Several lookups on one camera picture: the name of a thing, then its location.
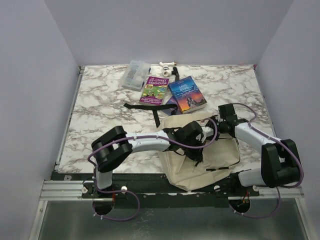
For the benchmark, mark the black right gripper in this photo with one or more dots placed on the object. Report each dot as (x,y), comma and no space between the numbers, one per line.
(217,136)

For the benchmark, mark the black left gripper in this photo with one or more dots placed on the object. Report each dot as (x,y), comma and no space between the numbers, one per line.
(196,156)

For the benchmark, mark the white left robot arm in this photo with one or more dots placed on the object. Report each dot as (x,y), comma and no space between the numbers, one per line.
(112,148)

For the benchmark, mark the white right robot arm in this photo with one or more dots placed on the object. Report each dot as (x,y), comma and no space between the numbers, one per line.
(280,164)

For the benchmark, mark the Jane Eyre book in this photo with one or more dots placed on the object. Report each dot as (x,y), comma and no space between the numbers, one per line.
(186,95)

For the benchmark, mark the purple treehouse book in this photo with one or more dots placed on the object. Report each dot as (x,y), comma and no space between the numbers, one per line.
(154,91)

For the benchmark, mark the white pipe fitting toy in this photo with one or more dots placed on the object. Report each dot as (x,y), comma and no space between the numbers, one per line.
(166,68)

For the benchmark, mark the clear plastic organizer box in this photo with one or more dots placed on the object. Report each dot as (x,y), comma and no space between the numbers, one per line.
(135,75)

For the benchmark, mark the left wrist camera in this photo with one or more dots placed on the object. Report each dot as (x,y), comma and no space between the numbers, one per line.
(207,131)

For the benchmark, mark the aluminium rail frame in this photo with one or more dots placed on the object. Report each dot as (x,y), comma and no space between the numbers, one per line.
(62,191)

